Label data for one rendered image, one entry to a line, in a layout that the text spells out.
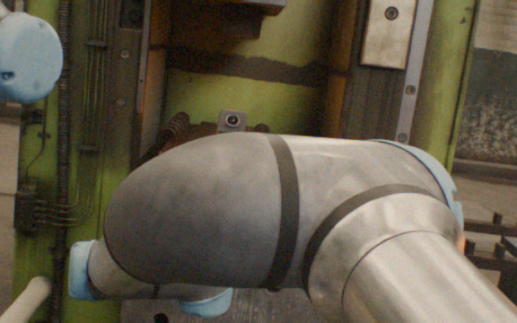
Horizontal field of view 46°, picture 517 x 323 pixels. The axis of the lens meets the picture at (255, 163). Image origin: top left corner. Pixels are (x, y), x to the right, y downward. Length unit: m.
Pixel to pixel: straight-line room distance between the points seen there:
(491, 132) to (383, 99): 6.36
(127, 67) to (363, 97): 0.49
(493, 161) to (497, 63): 1.15
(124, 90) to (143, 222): 0.87
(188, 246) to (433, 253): 0.16
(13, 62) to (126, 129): 0.79
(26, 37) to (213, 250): 0.24
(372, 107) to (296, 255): 0.89
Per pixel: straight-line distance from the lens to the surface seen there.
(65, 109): 1.30
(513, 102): 7.67
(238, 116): 0.97
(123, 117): 1.29
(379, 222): 0.39
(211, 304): 0.83
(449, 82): 1.33
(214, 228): 0.40
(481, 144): 7.60
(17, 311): 1.28
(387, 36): 1.26
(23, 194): 1.34
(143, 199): 0.43
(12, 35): 0.52
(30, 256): 1.41
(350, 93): 1.27
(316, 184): 0.42
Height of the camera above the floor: 1.20
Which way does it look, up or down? 11 degrees down
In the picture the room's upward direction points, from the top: 7 degrees clockwise
